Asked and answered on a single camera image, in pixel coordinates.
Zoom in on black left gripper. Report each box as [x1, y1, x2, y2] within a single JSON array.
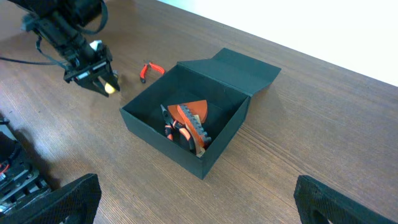
[[63, 45, 121, 97]]

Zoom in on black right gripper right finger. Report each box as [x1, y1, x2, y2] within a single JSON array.
[[294, 175, 395, 224]]

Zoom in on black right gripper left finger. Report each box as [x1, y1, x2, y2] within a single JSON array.
[[1, 174, 101, 224]]

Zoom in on yellow black stubby screwdriver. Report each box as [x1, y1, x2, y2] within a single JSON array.
[[104, 70, 119, 95]]

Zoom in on orange black long-nose pliers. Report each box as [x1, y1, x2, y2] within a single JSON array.
[[160, 105, 196, 153]]

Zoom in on orange socket rail holder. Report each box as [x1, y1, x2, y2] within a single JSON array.
[[177, 105, 211, 147]]

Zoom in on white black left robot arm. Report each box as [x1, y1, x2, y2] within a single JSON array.
[[10, 0, 120, 97]]

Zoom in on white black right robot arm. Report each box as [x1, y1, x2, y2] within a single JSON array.
[[1, 118, 391, 224]]

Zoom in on small orange cutting pliers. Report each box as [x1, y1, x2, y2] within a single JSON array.
[[139, 60, 165, 83]]

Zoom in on black open box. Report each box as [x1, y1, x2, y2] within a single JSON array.
[[120, 48, 280, 179]]

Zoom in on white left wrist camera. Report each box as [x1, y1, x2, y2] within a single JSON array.
[[90, 40, 103, 52]]

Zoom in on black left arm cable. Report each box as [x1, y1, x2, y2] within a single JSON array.
[[0, 34, 71, 71]]

